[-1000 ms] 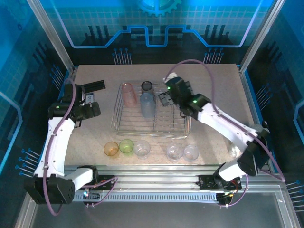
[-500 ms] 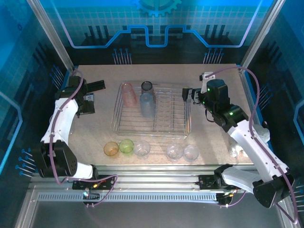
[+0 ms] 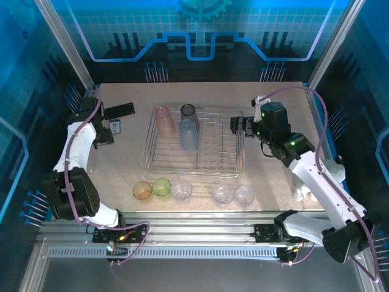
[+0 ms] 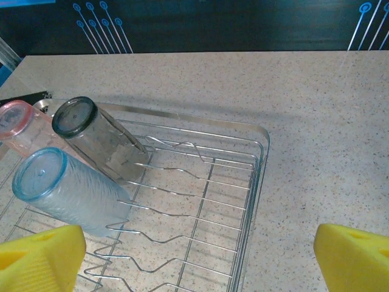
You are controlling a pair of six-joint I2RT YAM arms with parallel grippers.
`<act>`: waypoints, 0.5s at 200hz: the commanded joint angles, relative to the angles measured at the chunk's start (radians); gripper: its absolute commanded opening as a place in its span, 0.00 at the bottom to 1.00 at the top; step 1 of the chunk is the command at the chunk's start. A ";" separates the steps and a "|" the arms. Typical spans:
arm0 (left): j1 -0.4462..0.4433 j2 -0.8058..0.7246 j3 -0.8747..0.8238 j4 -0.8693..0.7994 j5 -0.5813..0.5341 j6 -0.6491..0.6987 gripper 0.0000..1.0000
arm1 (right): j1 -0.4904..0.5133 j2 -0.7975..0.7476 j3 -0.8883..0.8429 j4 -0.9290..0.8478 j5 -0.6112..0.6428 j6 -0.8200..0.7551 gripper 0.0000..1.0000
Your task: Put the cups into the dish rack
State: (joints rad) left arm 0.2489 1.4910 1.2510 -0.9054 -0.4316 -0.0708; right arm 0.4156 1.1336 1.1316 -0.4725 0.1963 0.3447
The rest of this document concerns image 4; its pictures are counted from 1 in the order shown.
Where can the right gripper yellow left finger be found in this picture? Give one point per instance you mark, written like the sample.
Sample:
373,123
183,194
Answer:
39,264

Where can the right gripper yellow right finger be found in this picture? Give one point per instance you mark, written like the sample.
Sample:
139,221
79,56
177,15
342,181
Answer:
355,264

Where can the blue tall plastic cup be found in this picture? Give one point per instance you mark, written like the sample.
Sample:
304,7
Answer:
70,194

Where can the pink tall plastic cup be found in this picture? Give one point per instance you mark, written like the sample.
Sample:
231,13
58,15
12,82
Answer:
21,130

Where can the grey tall plastic cup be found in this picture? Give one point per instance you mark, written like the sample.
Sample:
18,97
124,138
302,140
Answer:
100,143

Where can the black ridged strip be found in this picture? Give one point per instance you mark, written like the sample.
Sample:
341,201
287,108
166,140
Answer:
27,96

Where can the aluminium frame post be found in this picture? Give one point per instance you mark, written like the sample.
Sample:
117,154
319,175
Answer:
7,56

